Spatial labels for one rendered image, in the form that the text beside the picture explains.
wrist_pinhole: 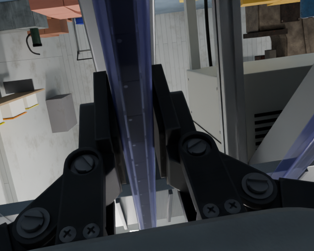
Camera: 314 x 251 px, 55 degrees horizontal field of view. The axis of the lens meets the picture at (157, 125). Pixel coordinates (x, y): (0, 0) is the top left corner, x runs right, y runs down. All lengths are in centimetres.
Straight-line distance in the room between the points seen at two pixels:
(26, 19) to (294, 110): 497
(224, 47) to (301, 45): 621
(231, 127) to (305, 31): 621
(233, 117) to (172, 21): 898
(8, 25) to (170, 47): 538
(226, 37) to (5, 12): 496
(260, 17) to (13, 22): 435
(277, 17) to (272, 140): 606
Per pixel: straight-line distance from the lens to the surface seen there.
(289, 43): 666
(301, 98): 45
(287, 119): 48
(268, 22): 648
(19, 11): 531
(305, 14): 408
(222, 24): 58
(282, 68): 79
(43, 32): 675
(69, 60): 891
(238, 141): 62
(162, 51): 952
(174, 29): 953
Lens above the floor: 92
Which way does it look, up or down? 15 degrees up
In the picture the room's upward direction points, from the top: 173 degrees clockwise
